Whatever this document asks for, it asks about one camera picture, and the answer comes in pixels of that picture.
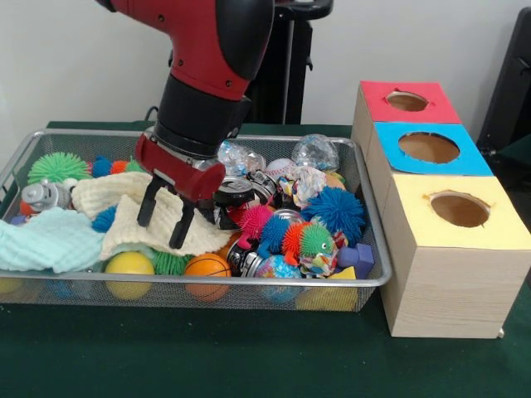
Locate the plain blue spiky ball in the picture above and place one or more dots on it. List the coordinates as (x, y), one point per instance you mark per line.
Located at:
(103, 217)

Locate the dark green tablecloth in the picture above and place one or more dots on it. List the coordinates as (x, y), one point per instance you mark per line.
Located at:
(516, 151)
(207, 356)

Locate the blue spiky ball with eyes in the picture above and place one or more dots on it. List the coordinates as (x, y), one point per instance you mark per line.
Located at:
(336, 207)

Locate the black upright panel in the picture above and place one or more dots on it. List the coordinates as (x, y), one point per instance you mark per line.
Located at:
(510, 83)

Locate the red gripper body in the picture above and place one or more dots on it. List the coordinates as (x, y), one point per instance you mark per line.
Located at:
(178, 174)

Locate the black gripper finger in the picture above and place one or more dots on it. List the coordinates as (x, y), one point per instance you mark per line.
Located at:
(147, 203)
(182, 224)

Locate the orange toy basketball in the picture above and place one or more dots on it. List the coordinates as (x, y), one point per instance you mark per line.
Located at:
(207, 267)

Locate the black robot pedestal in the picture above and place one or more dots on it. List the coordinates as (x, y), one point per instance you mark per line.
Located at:
(290, 62)

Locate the globe print ball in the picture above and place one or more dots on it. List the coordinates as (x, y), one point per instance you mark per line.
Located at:
(278, 269)

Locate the cream waffle cloth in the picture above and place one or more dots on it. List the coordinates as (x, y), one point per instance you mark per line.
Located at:
(124, 195)

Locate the yellow ball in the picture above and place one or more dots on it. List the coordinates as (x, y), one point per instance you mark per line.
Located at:
(129, 265)

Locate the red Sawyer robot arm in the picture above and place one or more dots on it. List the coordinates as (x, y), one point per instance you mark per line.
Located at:
(207, 41)

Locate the white baseball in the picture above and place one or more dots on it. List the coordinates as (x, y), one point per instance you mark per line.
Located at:
(280, 168)

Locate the light blue waffle cloth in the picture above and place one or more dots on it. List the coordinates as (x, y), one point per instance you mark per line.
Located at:
(45, 244)

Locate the green spiky ball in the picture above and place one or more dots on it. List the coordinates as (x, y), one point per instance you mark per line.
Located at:
(58, 168)
(168, 263)

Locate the shallow silver mesh bin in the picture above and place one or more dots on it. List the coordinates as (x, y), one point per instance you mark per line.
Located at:
(257, 298)

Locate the multicoloured spiky caterpillar toy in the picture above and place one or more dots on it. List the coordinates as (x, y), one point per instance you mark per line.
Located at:
(290, 236)

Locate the wooden box with three holes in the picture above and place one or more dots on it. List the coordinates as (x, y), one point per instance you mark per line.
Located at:
(452, 290)

